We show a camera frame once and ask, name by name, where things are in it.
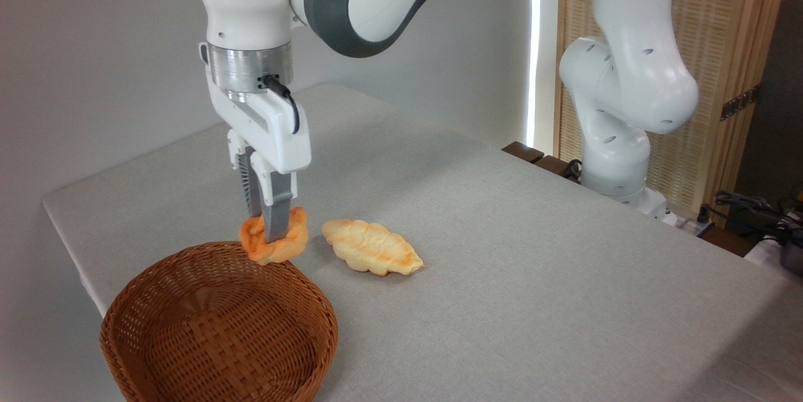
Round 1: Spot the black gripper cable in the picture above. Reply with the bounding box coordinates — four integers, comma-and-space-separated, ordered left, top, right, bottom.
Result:
258, 74, 301, 135

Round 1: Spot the bamboo folding screen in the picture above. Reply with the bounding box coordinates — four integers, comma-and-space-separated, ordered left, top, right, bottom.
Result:
553, 0, 794, 227

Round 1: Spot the brown wicker basket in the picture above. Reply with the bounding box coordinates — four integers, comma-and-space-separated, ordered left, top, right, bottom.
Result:
100, 241, 339, 402

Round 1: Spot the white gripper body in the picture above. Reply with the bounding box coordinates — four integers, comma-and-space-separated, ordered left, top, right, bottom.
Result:
199, 43, 312, 175

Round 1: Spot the black cable bundle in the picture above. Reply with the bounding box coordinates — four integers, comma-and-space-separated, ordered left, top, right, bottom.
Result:
712, 191, 803, 246

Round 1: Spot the long pale leaf-shaped bread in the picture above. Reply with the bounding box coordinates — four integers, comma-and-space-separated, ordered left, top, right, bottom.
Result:
322, 219, 425, 277

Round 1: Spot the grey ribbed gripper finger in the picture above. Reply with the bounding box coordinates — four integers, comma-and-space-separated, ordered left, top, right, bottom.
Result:
227, 129, 263, 220
251, 152, 299, 243

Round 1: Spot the round orange bread bun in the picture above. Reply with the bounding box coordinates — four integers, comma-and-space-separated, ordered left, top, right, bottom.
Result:
238, 206, 309, 266

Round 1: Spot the grey tablecloth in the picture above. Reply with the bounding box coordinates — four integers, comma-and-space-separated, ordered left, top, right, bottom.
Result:
43, 82, 803, 402

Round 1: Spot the dark metal screen hinge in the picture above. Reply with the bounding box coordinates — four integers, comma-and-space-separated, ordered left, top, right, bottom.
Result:
720, 84, 762, 122

